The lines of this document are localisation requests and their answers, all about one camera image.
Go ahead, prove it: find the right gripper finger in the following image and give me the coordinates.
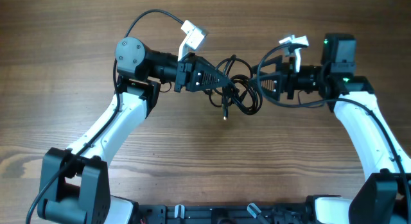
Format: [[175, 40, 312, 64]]
[[251, 56, 283, 73], [259, 72, 283, 101]]

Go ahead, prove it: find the black usb cable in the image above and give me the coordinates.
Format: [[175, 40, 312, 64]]
[[205, 55, 263, 121]]

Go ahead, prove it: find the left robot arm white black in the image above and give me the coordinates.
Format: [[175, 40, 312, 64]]
[[26, 37, 229, 223]]

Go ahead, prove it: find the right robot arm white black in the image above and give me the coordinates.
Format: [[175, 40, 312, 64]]
[[252, 33, 410, 223]]

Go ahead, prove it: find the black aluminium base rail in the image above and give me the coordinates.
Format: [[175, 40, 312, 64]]
[[130, 203, 312, 224]]

